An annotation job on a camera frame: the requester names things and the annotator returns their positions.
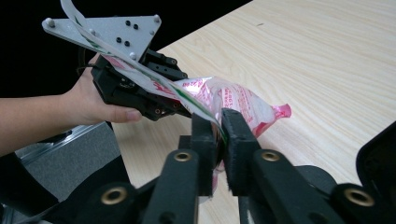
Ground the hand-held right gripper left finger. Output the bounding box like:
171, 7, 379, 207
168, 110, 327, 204
141, 113, 218, 224

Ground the metal floor rail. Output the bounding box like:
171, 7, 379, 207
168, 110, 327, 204
15, 121, 108, 164

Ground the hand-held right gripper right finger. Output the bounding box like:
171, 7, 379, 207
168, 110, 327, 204
220, 107, 347, 224

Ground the pink printed clear plastic bag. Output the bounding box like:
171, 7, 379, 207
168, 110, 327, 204
60, 0, 292, 204

